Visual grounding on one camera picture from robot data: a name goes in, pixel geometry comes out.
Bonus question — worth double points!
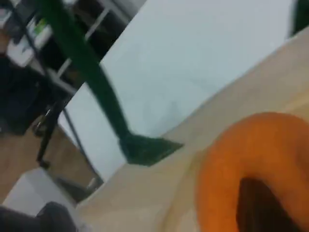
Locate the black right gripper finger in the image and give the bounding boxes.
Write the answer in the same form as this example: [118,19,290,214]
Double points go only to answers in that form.
[236,177,294,232]
[0,202,78,232]

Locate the orange toy fruit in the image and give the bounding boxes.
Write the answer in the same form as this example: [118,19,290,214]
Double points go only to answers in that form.
[196,111,309,232]

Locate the cream canvas bag green handles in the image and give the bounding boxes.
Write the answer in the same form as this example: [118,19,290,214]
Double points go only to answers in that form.
[36,0,309,232]

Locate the white box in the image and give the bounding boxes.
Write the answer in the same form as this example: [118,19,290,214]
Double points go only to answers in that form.
[2,168,75,216]

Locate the black metal table leg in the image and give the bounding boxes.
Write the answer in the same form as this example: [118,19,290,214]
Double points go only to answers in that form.
[63,108,104,184]

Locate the black tripod stand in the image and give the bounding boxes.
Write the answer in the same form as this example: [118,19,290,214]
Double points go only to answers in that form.
[36,100,66,169]

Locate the white shelving rack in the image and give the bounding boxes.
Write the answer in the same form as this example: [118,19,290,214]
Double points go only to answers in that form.
[0,0,136,95]

